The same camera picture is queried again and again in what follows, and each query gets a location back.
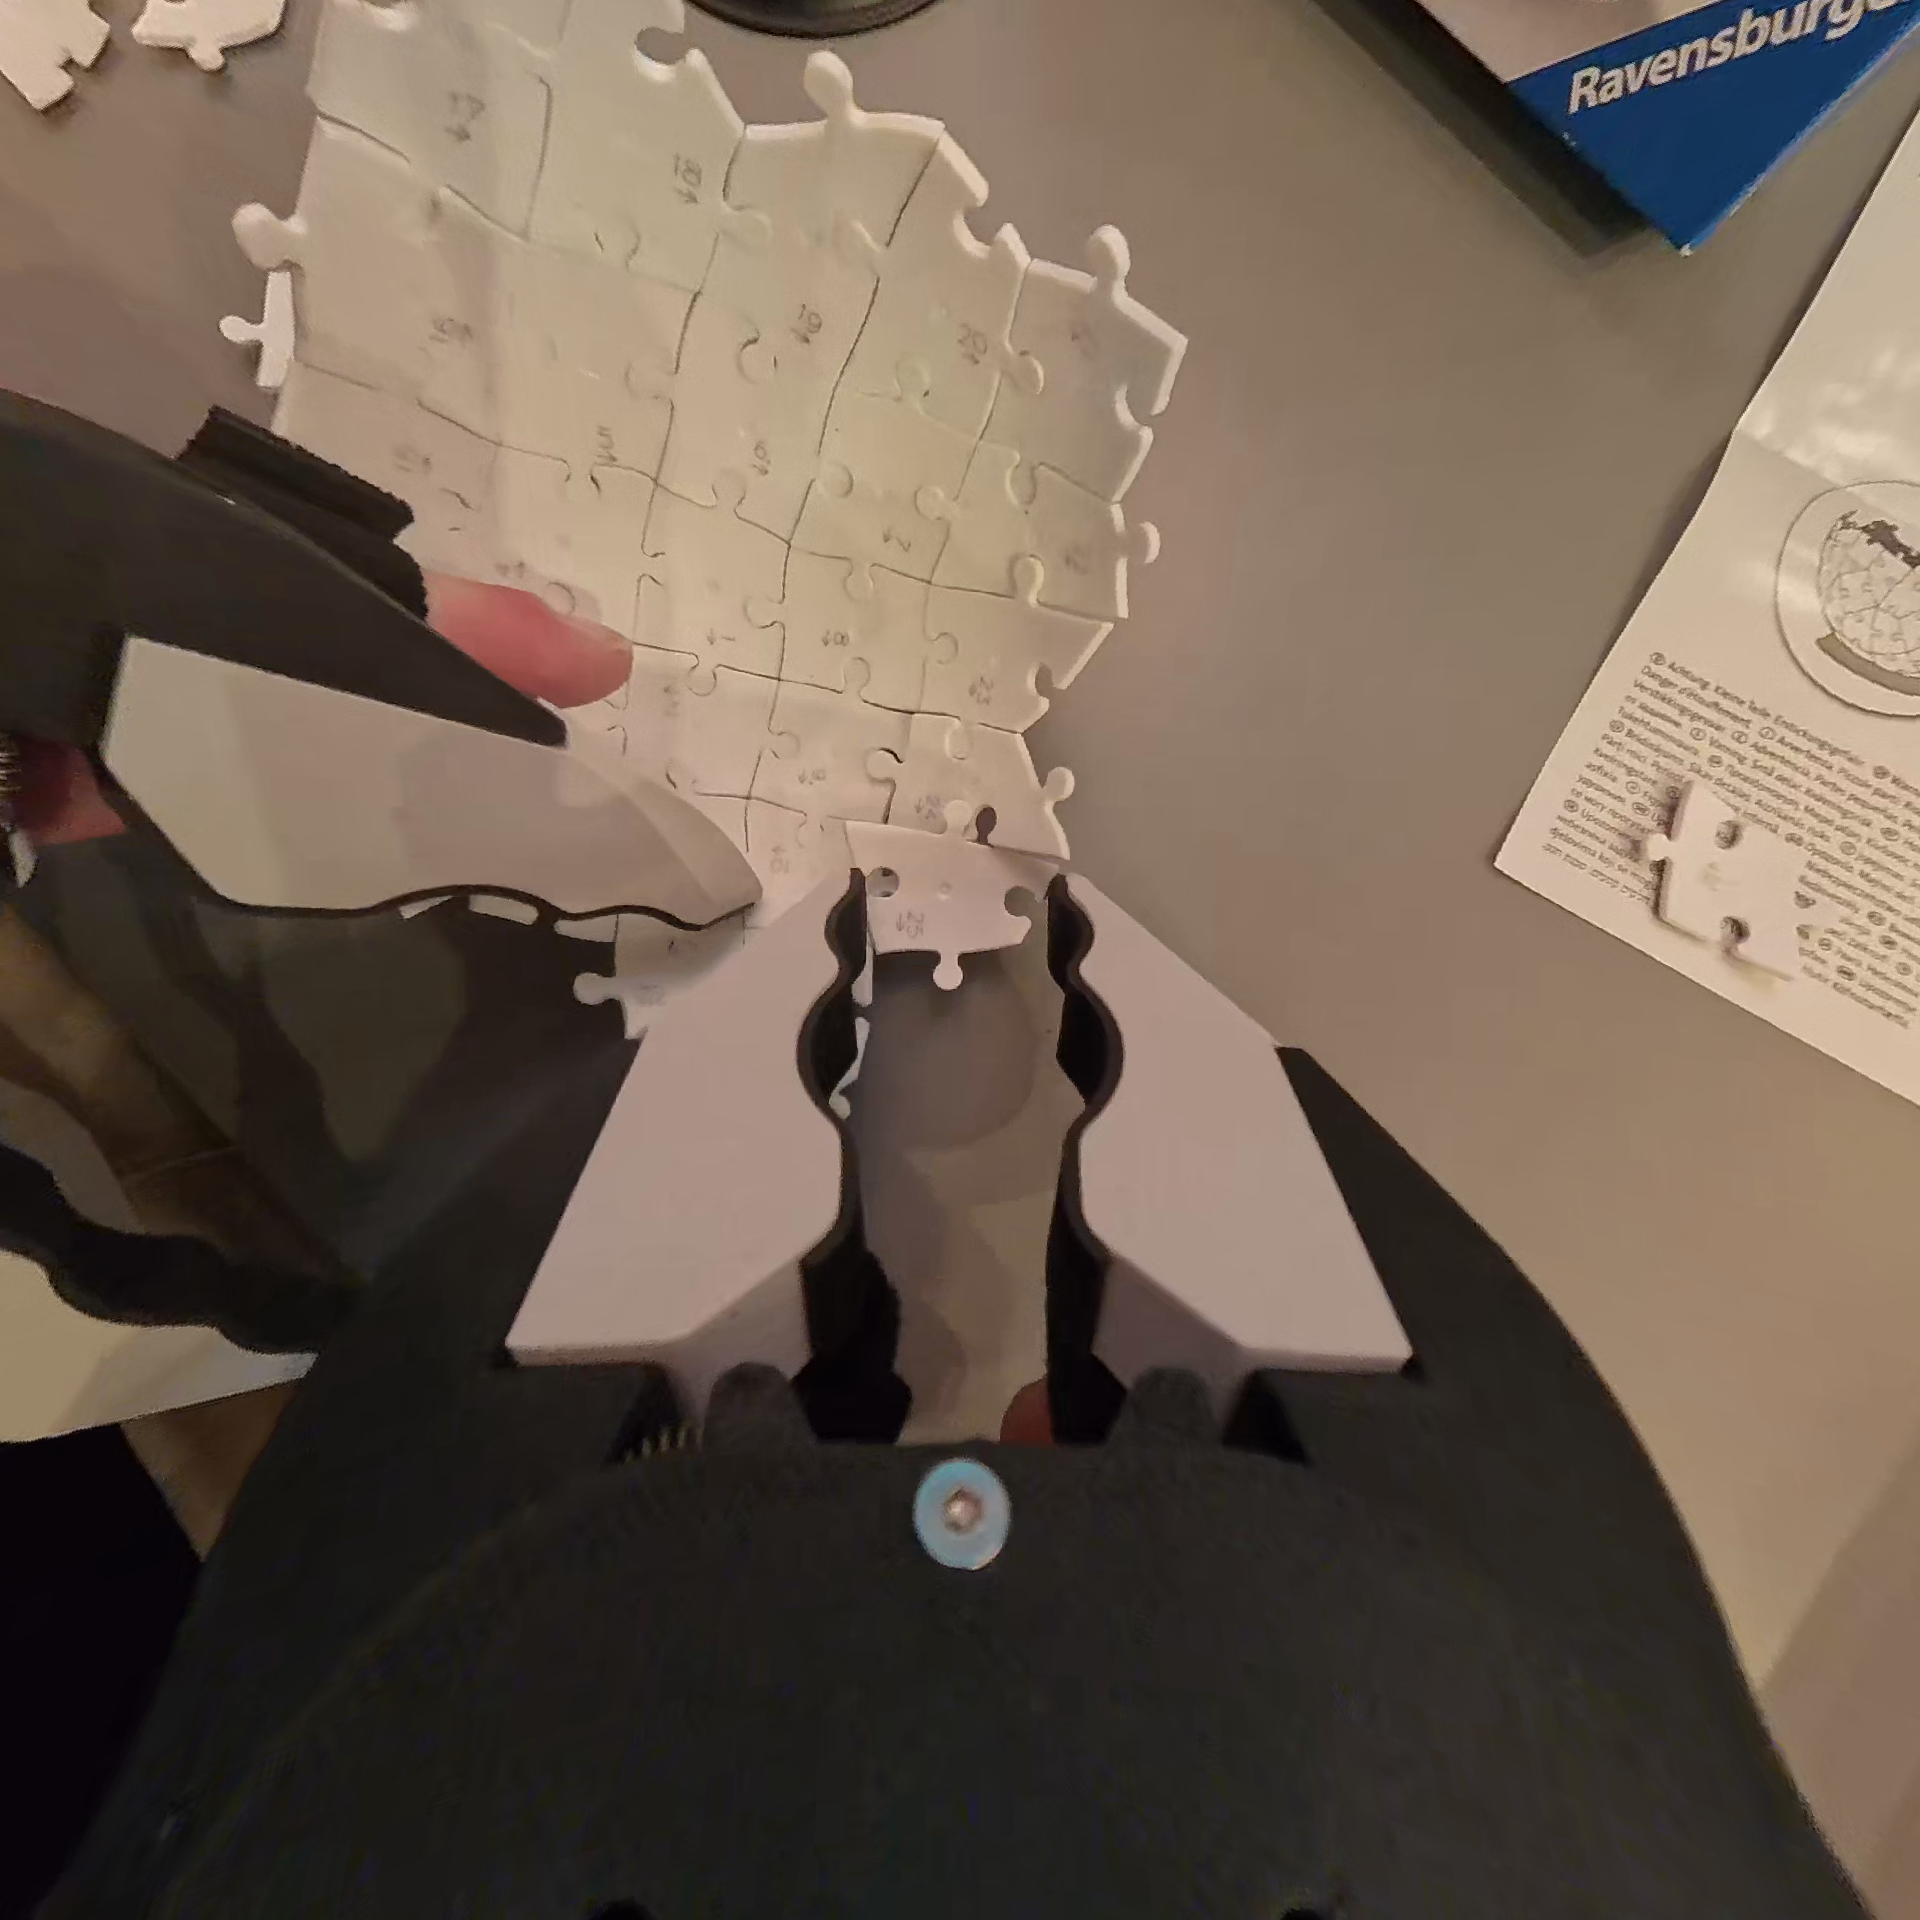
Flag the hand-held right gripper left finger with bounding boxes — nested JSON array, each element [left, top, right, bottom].
[[509, 865, 902, 1438]]

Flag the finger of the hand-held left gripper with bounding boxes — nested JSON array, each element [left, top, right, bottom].
[[0, 1140, 368, 1444], [86, 632, 760, 935]]

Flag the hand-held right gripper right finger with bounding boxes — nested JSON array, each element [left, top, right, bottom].
[[1045, 875, 1420, 1444]]

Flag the white puzzle piece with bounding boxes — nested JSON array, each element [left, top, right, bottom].
[[847, 815, 1074, 991], [1643, 780, 1803, 982], [0, 0, 114, 108], [133, 0, 285, 70]]

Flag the partly built puzzle ball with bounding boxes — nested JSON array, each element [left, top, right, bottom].
[[217, 0, 1193, 1037]]

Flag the blue puzzle box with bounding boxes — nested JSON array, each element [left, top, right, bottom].
[[1319, 0, 1920, 251]]

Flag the person's beige trousers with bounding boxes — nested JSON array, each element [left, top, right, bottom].
[[0, 1348, 327, 1569]]

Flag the white instruction leaflet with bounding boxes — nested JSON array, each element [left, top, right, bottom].
[[1496, 97, 1920, 1105]]

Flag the black ball stand ring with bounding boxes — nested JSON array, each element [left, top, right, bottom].
[[698, 0, 940, 41]]

